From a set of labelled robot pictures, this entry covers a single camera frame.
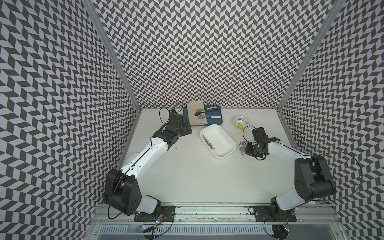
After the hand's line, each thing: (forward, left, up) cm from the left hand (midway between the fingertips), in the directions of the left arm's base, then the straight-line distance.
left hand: (182, 128), depth 84 cm
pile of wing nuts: (+1, -15, -18) cm, 23 cm away
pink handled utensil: (+27, -18, -10) cm, 34 cm away
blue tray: (+25, -20, -16) cm, 36 cm away
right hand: (-8, -40, -16) cm, 44 cm away
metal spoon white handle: (+23, -21, -17) cm, 36 cm away
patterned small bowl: (+18, -40, -17) cm, 47 cm away
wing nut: (0, -37, -19) cm, 41 cm away
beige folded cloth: (+34, -4, -17) cm, 38 cm away
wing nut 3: (-7, -37, -18) cm, 41 cm away
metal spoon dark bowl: (+27, -8, -17) cm, 33 cm away
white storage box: (+4, -22, -19) cm, 30 cm away
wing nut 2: (-3, -37, -18) cm, 41 cm away
